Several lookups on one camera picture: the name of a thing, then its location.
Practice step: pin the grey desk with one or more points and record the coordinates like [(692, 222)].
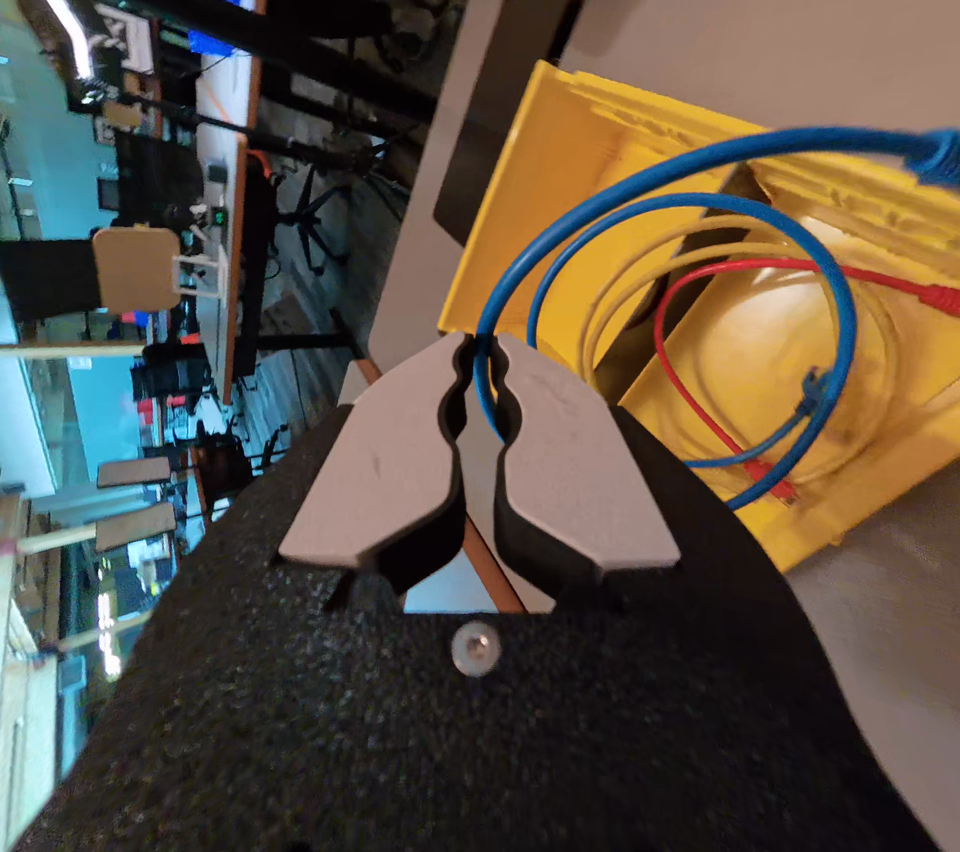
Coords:
[(787, 4)]

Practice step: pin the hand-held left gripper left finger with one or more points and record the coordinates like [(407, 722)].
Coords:
[(382, 477)]

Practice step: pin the long table with orange edge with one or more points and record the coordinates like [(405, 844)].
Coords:
[(225, 206)]

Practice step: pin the yellow plastic bin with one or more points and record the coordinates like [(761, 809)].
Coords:
[(555, 154)]

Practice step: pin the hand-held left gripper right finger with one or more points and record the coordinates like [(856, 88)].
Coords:
[(577, 484)]

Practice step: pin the tan and black chair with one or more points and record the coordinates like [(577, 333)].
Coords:
[(135, 270)]

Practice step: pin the black office chair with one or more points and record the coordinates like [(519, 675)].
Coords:
[(311, 221)]

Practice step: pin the black white marker sign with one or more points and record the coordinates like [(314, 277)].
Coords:
[(124, 38)]

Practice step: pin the black metal beam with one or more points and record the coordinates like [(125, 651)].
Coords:
[(225, 19)]

